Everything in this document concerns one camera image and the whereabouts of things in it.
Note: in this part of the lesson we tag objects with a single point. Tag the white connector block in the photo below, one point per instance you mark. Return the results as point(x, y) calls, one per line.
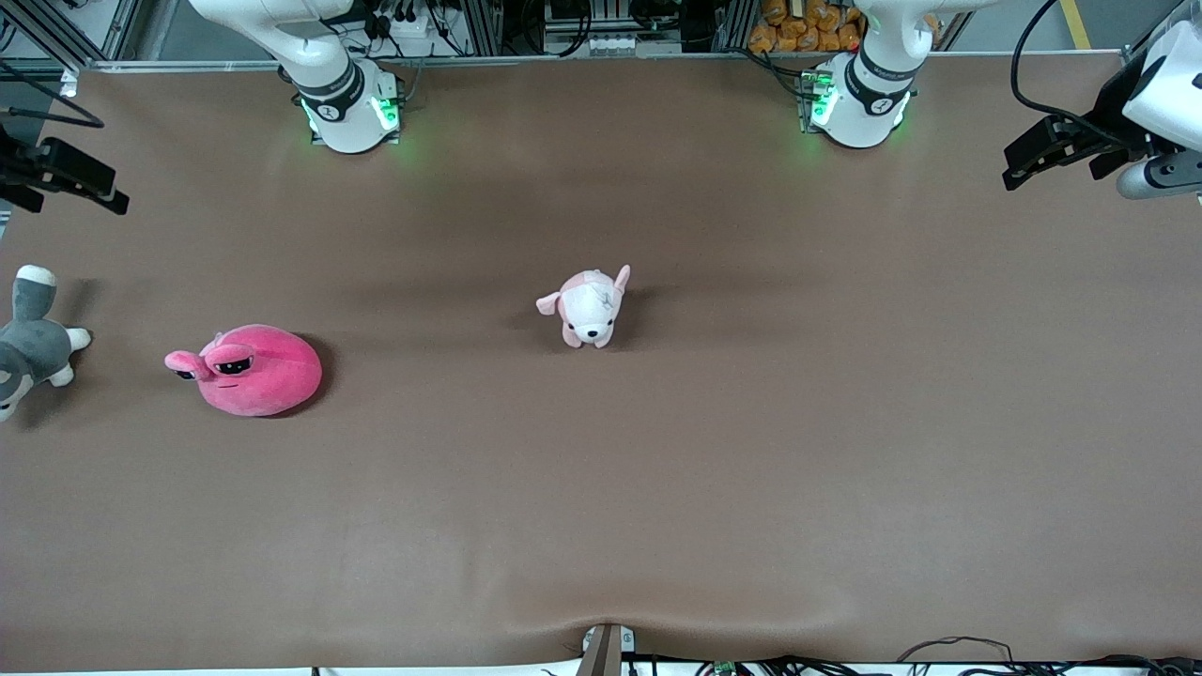
point(610, 44)

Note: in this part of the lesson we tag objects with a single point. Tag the grey and white plush husky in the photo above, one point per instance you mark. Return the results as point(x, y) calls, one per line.
point(33, 347)

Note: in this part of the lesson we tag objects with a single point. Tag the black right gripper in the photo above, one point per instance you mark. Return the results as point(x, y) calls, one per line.
point(13, 171)

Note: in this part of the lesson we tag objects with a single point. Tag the silver table edge rail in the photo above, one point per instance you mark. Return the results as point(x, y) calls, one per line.
point(563, 59)

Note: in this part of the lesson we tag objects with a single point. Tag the pink and white plush dog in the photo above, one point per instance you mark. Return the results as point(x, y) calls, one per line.
point(587, 310)

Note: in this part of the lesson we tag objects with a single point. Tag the round pink plush toy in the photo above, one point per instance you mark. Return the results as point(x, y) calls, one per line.
point(263, 376)

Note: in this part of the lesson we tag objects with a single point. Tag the aluminium frame post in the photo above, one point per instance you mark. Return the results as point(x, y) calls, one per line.
point(484, 23)
point(734, 23)

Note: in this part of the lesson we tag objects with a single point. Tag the orange plush toy pile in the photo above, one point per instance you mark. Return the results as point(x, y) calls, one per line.
point(798, 33)

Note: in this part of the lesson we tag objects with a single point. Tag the white power strip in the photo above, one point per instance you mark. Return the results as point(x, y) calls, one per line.
point(413, 28)

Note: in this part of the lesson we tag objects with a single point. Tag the white corner bracket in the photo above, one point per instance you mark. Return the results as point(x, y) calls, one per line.
point(69, 84)

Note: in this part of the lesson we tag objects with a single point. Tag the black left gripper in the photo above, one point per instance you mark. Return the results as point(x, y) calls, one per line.
point(1111, 114)

